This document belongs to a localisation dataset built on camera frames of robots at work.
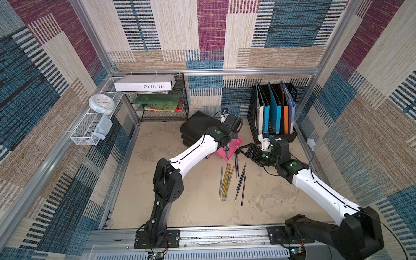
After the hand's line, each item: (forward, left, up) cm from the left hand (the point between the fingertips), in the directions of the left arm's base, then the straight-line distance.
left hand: (229, 128), depth 87 cm
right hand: (-13, -5, -2) cm, 14 cm away
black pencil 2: (-10, -6, -22) cm, 25 cm away
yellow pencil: (-21, +2, -22) cm, 30 cm away
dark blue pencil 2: (-25, -7, -23) cm, 34 cm away
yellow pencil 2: (-21, 0, -22) cm, 31 cm away
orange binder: (+8, -30, +3) cm, 32 cm away
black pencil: (-10, -4, -22) cm, 25 cm away
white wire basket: (-9, +61, +12) cm, 63 cm away
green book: (+19, +40, +3) cm, 45 cm away
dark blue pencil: (-20, -6, -23) cm, 31 cm away
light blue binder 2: (+8, -25, +5) cm, 27 cm away
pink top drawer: (-7, -2, -6) cm, 10 cm away
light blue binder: (+7, -19, +8) cm, 22 cm away
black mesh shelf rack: (+30, +54, -18) cm, 64 cm away
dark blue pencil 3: (-14, -8, -22) cm, 27 cm away
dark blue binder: (+8, -33, +7) cm, 34 cm away
